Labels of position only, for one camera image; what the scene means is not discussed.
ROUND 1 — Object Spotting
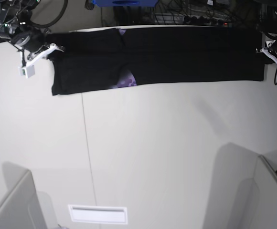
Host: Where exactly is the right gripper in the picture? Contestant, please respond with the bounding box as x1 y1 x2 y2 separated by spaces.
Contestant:
11 30 64 63

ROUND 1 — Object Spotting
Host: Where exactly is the black T-shirt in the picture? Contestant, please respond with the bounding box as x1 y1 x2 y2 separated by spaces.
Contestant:
46 27 266 95

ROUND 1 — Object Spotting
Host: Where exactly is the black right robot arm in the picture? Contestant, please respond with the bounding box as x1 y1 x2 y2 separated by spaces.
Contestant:
0 0 68 66

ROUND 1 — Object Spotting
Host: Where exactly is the blue box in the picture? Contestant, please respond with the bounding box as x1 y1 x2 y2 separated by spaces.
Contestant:
92 0 158 7

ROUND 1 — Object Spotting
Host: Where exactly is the grey right partition panel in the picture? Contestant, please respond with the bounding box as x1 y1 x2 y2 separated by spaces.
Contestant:
203 143 277 229

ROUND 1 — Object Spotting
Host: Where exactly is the grey partition panel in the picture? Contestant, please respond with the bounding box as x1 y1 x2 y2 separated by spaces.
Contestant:
203 143 277 229
0 162 47 229

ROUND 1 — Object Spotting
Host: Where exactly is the grey left partition panel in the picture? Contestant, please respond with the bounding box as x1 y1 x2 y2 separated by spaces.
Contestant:
0 162 47 229

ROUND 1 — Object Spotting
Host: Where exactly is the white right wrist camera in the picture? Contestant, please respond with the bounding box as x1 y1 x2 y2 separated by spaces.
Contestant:
19 65 35 79

